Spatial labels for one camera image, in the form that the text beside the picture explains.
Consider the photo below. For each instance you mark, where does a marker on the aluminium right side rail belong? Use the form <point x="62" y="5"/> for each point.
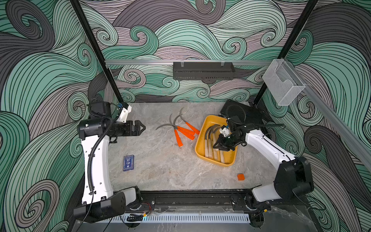
<point x="341" y="107"/>

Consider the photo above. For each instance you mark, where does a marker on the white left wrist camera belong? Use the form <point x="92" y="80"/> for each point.
<point x="124" y="114"/>

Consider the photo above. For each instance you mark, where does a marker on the black vertical frame post right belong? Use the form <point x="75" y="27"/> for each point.
<point x="290" y="42"/>

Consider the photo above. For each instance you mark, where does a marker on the black vertical frame post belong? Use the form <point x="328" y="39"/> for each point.
<point x="91" y="38"/>
<point x="290" y="42"/>

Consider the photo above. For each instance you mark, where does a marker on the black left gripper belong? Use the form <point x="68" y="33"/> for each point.
<point x="128" y="131"/>

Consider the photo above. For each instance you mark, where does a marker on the clear plastic wall bin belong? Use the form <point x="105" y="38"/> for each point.
<point x="283" y="82"/>

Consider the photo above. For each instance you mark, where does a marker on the black aluminium carrying case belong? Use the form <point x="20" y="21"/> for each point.
<point x="238" y="114"/>

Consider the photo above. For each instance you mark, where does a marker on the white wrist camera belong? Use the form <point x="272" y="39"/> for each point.
<point x="124" y="114"/>
<point x="225" y="131"/>

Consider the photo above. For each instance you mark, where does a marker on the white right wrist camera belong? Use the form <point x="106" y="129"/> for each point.
<point x="225" y="131"/>

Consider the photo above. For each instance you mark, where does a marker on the large wooden handle sickle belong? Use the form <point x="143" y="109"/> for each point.
<point x="207" y="144"/>

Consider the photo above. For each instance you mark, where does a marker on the orange handle sickle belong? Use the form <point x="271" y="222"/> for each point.
<point x="178" y="139"/>
<point x="186" y="135"/>
<point x="187" y="131"/>
<point x="186" y="122"/>

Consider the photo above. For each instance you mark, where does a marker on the white slotted cable duct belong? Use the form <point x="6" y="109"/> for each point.
<point x="185" y="218"/>

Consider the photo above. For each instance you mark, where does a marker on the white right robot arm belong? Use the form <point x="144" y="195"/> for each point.
<point x="244" y="127"/>

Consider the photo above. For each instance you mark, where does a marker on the yellow plastic storage tray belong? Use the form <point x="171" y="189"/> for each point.
<point x="230" y="156"/>

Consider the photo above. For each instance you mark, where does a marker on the black perforated wall shelf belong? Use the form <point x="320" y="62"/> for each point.
<point x="207" y="72"/>

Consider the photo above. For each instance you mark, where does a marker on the small orange block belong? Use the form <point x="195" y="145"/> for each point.
<point x="241" y="177"/>

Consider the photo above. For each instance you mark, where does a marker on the black vertical frame post left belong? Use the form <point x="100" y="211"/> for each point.
<point x="91" y="38"/>

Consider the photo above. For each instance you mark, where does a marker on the blue playing card box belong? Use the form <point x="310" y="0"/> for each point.
<point x="128" y="163"/>

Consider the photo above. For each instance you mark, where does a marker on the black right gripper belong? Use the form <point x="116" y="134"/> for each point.
<point x="221" y="145"/>

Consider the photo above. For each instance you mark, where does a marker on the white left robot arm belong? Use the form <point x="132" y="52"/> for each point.
<point x="95" y="135"/>

